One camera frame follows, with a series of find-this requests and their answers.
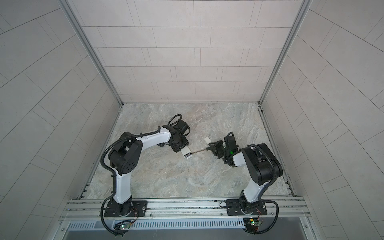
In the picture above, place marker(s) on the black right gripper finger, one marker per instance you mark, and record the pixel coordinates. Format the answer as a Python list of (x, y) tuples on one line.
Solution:
[(217, 144), (215, 152)]

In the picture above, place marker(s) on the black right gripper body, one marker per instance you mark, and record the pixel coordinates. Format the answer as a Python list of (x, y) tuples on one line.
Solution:
[(226, 154)]

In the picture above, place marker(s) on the left circuit board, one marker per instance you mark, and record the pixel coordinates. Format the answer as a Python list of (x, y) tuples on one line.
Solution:
[(123, 226)]

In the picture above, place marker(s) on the aluminium corner post right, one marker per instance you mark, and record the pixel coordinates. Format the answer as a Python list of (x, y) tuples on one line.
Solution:
[(289, 41)]

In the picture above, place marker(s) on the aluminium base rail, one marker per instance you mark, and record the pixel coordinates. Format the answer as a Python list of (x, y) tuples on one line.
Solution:
[(181, 214)]

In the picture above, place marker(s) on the white remote control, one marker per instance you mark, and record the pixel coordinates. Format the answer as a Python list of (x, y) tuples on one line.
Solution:
[(186, 152)]

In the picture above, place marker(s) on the black yellow screwdriver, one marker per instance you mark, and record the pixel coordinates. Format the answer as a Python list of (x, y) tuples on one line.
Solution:
[(203, 150)]

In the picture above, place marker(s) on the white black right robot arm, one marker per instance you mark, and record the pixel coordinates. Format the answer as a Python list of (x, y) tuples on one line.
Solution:
[(263, 167)]

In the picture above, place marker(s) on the aluminium corner post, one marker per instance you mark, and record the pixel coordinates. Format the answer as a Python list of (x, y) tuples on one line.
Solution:
[(88, 47), (289, 41)]

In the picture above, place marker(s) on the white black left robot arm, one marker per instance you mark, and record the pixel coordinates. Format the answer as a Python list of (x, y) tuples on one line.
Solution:
[(122, 157)]

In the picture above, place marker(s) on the circuit board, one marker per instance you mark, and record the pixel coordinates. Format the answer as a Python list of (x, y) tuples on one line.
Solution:
[(123, 226), (252, 225)]

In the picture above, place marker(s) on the aluminium corner post left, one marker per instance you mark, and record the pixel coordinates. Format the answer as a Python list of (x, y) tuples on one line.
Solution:
[(88, 47)]

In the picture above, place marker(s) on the right circuit board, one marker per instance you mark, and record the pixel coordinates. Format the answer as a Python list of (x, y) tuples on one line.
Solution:
[(252, 225)]

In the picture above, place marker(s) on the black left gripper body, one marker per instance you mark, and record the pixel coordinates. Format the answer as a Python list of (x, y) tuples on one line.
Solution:
[(180, 143)]

